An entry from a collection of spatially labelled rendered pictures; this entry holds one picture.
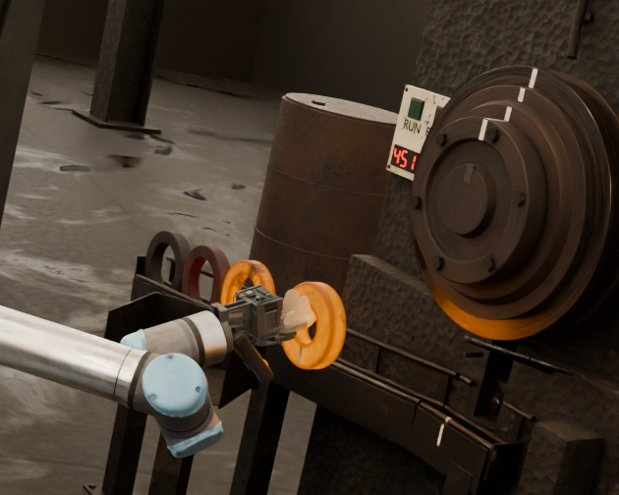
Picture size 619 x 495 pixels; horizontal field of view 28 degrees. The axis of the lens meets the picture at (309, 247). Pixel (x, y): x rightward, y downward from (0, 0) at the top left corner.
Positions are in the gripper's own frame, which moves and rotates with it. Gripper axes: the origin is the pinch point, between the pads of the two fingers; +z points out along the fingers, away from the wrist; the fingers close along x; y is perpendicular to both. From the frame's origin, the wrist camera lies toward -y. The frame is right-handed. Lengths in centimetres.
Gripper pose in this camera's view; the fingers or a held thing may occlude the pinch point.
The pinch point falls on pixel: (313, 315)
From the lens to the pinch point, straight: 218.8
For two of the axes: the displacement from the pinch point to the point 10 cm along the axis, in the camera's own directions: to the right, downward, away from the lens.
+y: -0.2, -9.2, -3.9
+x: -5.6, -3.1, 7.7
